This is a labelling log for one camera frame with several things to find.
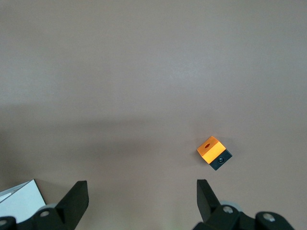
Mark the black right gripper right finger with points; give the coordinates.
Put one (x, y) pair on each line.
(211, 210)

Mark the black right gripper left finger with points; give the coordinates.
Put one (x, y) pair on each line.
(72, 208)

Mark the white drawer cabinet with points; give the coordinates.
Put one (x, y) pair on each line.
(21, 201)

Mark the orange black button box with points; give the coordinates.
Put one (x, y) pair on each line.
(211, 151)

